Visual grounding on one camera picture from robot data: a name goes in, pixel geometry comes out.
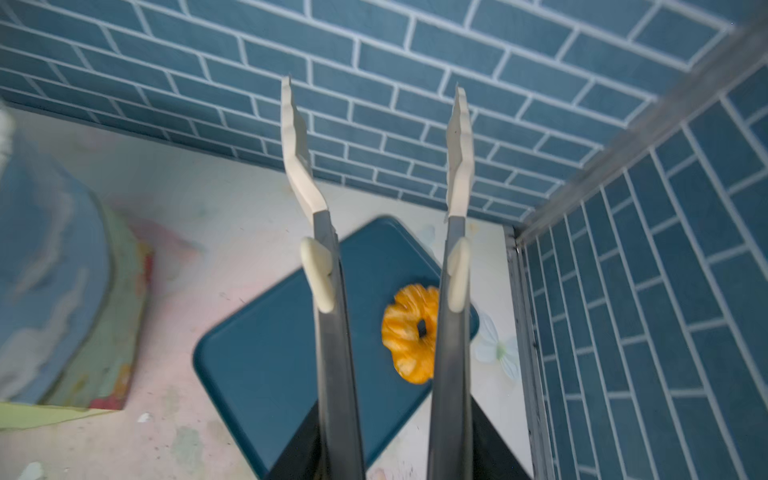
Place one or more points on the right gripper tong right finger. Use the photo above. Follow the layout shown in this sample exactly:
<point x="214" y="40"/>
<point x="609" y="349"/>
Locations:
<point x="450" y="438"/>

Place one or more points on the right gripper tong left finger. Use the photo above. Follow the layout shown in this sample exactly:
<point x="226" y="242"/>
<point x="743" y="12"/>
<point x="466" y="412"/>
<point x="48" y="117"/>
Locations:
<point x="339" y="427"/>

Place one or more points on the twisted knot bread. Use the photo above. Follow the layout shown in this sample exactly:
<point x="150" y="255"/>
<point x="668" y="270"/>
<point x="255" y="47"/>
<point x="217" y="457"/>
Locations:
<point x="409" y="331"/>

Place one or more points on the white paper gift bag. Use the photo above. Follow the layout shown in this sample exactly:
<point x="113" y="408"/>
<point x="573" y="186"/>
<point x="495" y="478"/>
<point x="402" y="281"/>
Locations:
<point x="74" y="288"/>

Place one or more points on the teal rectangular tray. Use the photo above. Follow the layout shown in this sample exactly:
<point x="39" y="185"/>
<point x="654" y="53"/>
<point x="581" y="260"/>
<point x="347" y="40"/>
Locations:
<point x="259" y="365"/>

